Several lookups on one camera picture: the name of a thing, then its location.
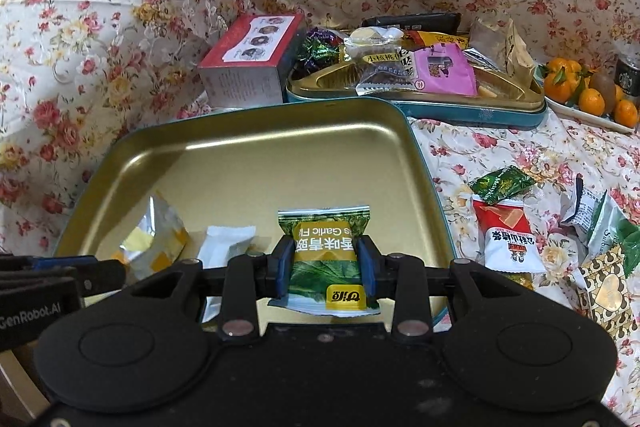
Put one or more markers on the small dark green candy packet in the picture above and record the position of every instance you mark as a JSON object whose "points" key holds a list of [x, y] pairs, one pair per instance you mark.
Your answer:
{"points": [[501, 184]]}

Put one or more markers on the gold heart pattern packet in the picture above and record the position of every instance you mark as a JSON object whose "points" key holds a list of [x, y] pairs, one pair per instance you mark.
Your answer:
{"points": [[604, 296]]}

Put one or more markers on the red and white snack box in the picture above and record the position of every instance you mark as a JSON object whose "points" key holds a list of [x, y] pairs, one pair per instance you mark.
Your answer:
{"points": [[250, 63]]}

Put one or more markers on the teal tin filled with snacks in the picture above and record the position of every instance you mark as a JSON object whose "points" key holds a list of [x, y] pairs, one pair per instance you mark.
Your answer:
{"points": [[376, 62]]}

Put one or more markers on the red and white snack packet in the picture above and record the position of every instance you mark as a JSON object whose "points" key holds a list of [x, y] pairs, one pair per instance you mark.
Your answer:
{"points": [[506, 238]]}

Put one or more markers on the white snack packet in tray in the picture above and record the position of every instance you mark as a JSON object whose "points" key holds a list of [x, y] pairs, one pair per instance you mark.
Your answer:
{"points": [[224, 243]]}

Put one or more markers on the pink snack packet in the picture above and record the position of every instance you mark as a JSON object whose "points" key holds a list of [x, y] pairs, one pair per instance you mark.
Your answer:
{"points": [[443, 69]]}

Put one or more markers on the front right mandarin orange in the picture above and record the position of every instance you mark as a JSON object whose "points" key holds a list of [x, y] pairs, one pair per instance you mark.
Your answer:
{"points": [[626, 114]]}

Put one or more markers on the beige paper wrapped snack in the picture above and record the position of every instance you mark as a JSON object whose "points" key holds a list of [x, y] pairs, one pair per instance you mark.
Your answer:
{"points": [[498, 45]]}

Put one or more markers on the brown kiwi fruit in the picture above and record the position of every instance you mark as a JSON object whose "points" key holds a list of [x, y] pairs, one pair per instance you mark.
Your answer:
{"points": [[603, 83]]}

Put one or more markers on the silver yellow foil packet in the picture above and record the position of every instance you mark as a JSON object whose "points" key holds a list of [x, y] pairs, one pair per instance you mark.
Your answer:
{"points": [[155, 243]]}

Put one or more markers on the front middle mandarin orange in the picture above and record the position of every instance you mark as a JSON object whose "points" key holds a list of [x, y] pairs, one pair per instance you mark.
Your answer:
{"points": [[591, 101]]}

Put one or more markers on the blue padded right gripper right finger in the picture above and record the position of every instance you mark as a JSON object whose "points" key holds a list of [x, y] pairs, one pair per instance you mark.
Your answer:
{"points": [[367, 257]]}

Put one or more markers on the starbucks coffee can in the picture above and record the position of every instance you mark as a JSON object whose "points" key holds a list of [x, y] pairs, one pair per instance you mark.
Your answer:
{"points": [[627, 69]]}

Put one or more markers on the white and green snack packet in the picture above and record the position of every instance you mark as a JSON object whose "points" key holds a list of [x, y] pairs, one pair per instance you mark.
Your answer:
{"points": [[600, 225]]}

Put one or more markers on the front left mandarin orange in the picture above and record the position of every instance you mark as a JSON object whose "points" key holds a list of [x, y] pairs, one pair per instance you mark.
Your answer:
{"points": [[557, 87]]}

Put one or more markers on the mandarin orange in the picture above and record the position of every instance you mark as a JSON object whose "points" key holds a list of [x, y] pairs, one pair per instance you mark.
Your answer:
{"points": [[591, 101], [626, 114], [557, 87]]}

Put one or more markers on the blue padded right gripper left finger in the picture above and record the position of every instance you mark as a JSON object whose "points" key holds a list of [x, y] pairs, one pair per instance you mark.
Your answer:
{"points": [[281, 262]]}

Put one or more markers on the green garlic snack packet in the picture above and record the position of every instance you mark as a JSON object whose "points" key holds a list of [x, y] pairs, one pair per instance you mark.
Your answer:
{"points": [[325, 278]]}

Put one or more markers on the empty gold tin tray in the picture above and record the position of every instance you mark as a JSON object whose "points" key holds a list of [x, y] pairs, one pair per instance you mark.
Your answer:
{"points": [[241, 168]]}

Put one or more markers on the pale green fruit plate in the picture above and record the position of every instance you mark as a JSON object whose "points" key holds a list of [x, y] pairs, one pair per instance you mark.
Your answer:
{"points": [[579, 75]]}

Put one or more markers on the floral sofa cover cloth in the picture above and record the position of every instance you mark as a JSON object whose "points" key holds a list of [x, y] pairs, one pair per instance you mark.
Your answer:
{"points": [[125, 6]]}

